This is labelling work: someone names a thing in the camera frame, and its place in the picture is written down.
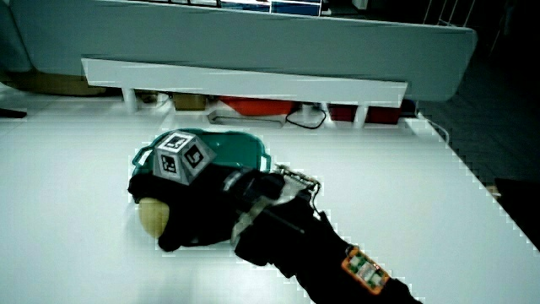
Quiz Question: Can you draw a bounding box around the person's right hand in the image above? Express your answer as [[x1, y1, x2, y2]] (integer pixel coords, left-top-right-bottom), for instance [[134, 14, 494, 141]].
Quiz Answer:
[[127, 131, 284, 253]]

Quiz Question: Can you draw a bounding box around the yellow pear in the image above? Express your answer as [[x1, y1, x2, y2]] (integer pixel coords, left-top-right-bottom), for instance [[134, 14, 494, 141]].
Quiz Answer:
[[138, 197, 171, 239]]

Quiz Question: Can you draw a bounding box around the white desk shelf riser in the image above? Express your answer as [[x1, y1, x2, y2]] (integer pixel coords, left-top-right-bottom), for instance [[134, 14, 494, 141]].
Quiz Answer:
[[80, 57, 409, 129]]

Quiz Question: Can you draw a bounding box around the white desk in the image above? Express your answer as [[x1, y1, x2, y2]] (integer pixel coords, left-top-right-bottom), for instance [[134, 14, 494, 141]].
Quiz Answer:
[[0, 89, 540, 304]]

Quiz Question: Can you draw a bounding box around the green plastic tray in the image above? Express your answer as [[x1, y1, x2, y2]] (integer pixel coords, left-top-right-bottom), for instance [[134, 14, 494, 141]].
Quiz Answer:
[[131, 128, 273, 179]]

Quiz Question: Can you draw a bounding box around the grey flat device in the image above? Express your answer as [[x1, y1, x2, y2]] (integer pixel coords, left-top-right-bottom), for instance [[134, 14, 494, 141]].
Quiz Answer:
[[207, 108, 289, 129]]

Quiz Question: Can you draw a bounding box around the brown cardboard box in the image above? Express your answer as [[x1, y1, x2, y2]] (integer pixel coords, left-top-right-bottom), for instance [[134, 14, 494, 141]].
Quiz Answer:
[[171, 92, 208, 112]]

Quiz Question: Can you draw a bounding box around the red plastic bin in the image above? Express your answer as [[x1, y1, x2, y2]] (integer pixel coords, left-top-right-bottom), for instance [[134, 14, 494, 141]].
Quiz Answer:
[[219, 95, 297, 117]]

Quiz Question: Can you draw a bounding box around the white partition panel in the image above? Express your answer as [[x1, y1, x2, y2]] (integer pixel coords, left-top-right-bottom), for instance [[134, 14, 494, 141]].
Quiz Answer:
[[7, 0, 479, 103]]

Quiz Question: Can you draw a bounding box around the orange sensor module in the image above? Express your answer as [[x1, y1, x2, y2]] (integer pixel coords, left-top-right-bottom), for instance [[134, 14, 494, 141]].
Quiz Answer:
[[340, 246, 392, 296]]

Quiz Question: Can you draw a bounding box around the flat brown cardboard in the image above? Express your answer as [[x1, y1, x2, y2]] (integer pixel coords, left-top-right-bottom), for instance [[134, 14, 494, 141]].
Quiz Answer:
[[3, 70, 107, 97]]

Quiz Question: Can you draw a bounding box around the dark red box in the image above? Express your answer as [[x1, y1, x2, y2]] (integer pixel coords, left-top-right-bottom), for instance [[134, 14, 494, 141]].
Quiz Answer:
[[327, 102, 402, 125]]

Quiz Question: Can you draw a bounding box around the black cable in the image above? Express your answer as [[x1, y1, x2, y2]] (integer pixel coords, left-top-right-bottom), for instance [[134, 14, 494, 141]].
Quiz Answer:
[[284, 105, 328, 131]]

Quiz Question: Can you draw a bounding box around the white cable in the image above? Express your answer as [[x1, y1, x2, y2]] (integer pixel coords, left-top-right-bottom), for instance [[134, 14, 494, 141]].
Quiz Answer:
[[414, 110, 451, 145]]

